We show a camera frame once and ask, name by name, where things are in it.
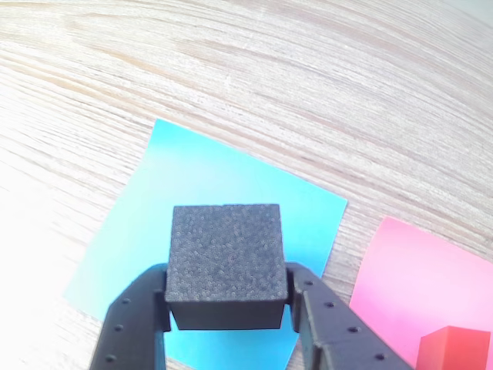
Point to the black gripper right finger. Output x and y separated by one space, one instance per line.
339 335

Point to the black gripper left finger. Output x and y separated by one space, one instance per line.
131 331

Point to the small red cube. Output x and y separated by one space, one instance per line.
454 348

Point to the small black cube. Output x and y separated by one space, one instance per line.
227 254

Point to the pink paper sheet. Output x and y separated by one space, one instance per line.
416 277

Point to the blue paper sheet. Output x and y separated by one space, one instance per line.
215 173

